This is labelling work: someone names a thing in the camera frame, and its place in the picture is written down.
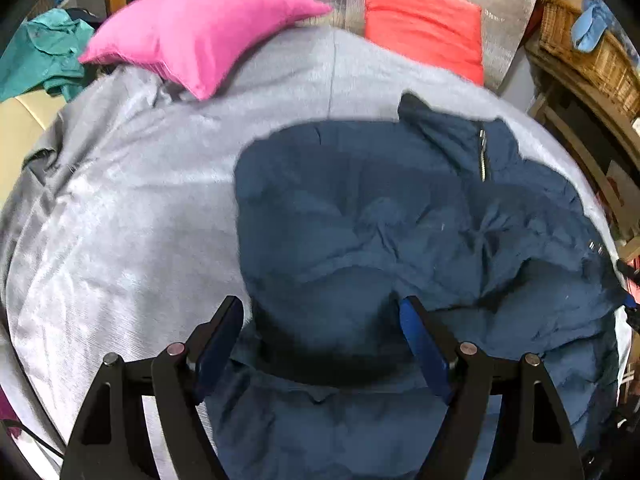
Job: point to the pink pillow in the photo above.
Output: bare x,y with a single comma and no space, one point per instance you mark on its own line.
200,30

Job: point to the navy blue jacket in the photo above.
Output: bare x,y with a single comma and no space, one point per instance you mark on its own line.
350,210

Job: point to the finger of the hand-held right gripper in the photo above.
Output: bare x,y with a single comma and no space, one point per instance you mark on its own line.
630,267

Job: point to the wooden shelf frame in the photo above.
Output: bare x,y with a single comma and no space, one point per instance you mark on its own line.
565,130

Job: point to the grey blanket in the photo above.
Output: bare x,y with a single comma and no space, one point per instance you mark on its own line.
150,210

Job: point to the silver foil mat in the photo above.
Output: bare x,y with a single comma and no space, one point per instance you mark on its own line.
505,10

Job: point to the wicker basket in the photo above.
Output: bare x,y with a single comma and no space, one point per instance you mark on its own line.
605,70

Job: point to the teal garment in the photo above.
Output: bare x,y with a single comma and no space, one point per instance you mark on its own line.
40,55

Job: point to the light blue cloth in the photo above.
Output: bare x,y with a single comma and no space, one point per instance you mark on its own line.
590,25

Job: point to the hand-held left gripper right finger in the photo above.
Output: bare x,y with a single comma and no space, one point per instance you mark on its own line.
422,345

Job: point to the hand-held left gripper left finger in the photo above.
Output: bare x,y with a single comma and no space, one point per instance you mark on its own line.
220,345

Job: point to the red pillow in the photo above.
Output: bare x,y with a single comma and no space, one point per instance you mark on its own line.
420,25

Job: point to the cream mattress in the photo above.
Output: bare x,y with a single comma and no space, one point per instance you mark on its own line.
20,130

